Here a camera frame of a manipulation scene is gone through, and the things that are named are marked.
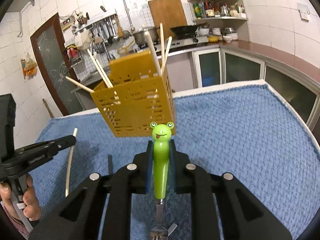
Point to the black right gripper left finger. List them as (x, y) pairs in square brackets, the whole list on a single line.
[(99, 205)]

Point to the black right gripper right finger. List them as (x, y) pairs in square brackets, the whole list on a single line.
[(221, 206)]

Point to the dark grey chopstick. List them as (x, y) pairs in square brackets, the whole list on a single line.
[(110, 164)]

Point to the wooden chopstick group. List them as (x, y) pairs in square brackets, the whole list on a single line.
[(79, 84)]

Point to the green frog handle fork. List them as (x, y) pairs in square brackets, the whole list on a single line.
[(161, 134)]

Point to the gold perforated utensil holder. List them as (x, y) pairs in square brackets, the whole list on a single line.
[(138, 96)]

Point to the chrome kitchen faucet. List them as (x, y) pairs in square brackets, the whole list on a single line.
[(98, 46)]

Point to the person's left hand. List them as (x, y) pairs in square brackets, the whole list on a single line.
[(32, 210)]

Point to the blue textured towel mat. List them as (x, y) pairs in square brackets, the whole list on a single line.
[(247, 131)]

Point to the stainless steel sink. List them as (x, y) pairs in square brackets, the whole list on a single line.
[(91, 78)]

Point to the brown framed glass door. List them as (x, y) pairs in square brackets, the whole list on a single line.
[(48, 45)]

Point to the glass cabinet door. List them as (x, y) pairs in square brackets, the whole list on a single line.
[(207, 65)]

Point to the hanging utensil rack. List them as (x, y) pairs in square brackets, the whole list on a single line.
[(103, 26)]

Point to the stainless gas stove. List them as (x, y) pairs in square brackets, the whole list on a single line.
[(189, 41)]

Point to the black wok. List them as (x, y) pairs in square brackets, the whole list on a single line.
[(186, 29)]

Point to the wooden cutting board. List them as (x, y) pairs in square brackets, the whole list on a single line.
[(168, 12)]

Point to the red wire basket items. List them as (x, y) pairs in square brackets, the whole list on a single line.
[(74, 54)]

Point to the corner wall shelf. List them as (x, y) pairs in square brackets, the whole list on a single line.
[(226, 14)]

